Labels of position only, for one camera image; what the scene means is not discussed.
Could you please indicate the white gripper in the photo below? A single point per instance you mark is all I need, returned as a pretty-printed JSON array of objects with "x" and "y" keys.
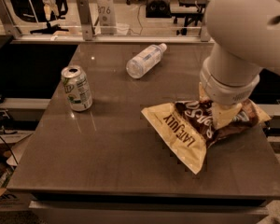
[{"x": 228, "y": 90}]

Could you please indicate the middle metal bracket post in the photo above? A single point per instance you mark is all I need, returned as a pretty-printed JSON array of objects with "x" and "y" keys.
[{"x": 84, "y": 14}]

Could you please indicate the glass barrier rail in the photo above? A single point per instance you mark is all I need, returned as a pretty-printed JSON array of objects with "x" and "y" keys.
[{"x": 68, "y": 38}]

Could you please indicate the cardboard box lower left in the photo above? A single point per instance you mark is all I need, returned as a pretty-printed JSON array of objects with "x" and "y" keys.
[{"x": 14, "y": 201}]

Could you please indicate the right metal bracket post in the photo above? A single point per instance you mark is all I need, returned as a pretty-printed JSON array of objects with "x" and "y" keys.
[{"x": 204, "y": 36}]

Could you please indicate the clear plastic water bottle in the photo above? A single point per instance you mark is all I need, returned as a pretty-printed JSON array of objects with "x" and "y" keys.
[{"x": 140, "y": 64}]

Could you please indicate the brown Late July chip bag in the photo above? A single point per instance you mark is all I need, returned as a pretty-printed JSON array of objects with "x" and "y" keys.
[{"x": 187, "y": 127}]

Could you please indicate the left metal bracket post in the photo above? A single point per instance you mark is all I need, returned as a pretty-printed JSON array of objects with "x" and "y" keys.
[{"x": 9, "y": 25}]

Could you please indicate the black desk background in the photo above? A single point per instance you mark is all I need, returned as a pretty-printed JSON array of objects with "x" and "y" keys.
[{"x": 191, "y": 11}]

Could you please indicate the white numbered post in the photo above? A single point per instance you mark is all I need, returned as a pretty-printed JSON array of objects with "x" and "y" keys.
[{"x": 107, "y": 18}]

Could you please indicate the metal bracket post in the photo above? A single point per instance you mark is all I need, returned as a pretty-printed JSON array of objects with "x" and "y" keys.
[
  {"x": 204, "y": 36},
  {"x": 9, "y": 25},
  {"x": 84, "y": 14}
]

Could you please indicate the green white soda can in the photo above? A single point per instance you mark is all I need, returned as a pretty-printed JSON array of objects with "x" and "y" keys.
[{"x": 76, "y": 87}]

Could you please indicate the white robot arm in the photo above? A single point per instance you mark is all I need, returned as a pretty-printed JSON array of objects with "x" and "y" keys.
[{"x": 247, "y": 40}]

